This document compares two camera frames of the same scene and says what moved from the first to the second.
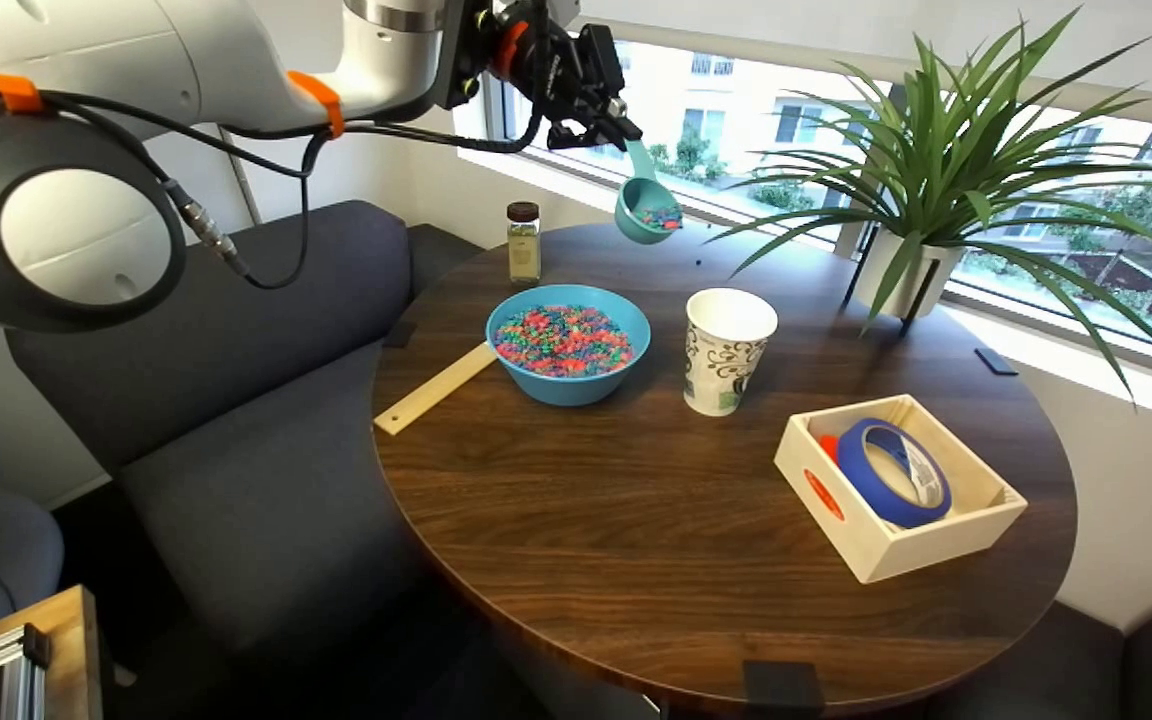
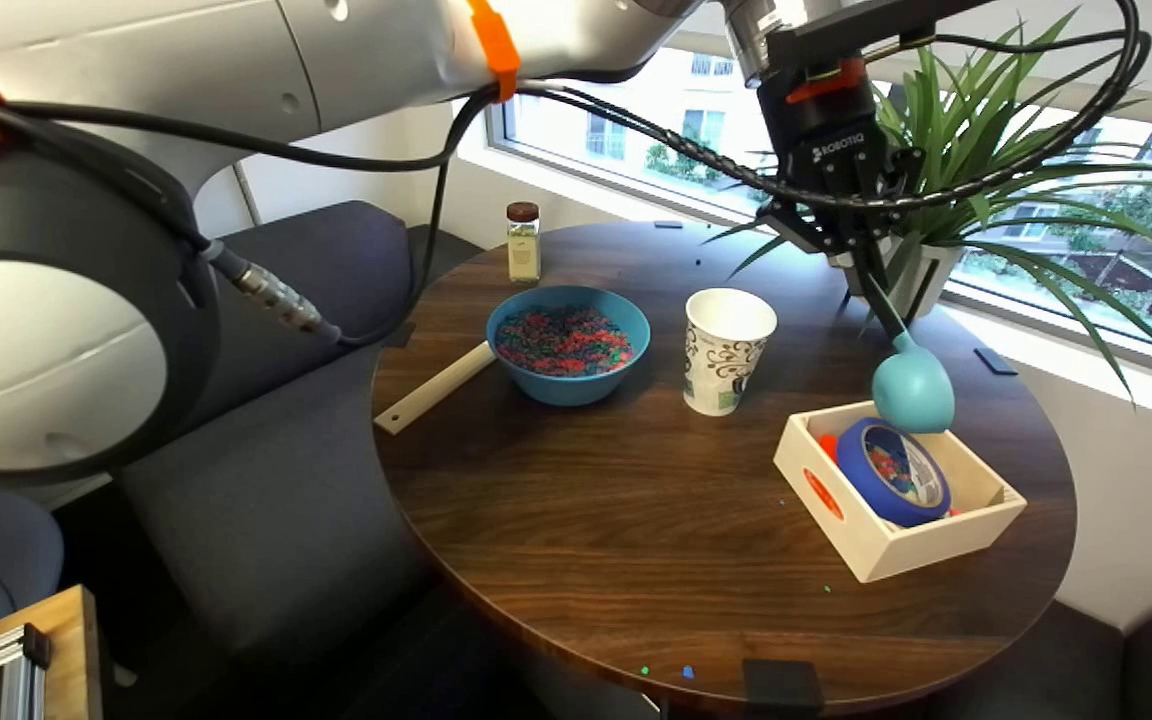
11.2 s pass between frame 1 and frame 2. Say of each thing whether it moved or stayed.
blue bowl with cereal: stayed
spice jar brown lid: stayed
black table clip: stayed
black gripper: moved
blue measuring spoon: moved
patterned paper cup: stayed
